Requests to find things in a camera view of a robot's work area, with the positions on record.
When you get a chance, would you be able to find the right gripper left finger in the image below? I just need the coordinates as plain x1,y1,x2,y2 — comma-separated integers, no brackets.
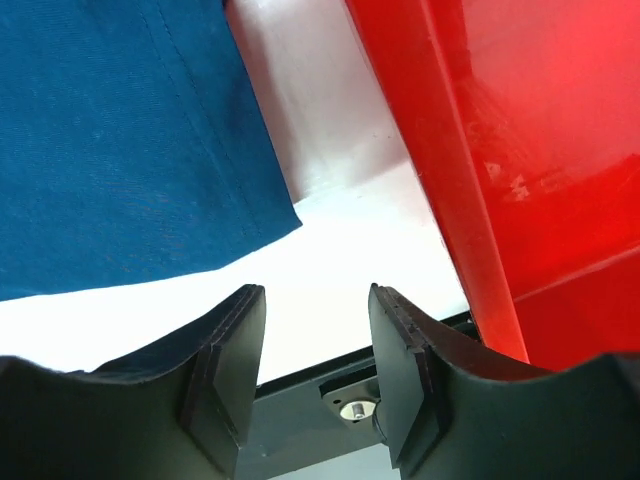
1,285,266,479

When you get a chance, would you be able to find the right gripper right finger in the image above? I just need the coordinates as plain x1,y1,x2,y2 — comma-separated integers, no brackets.
369,285,639,479

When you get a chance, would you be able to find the blue printed t-shirt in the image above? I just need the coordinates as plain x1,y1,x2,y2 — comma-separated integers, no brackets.
1,0,300,300

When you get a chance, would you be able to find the red plastic bin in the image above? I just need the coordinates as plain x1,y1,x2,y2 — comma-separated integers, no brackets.
347,0,639,370

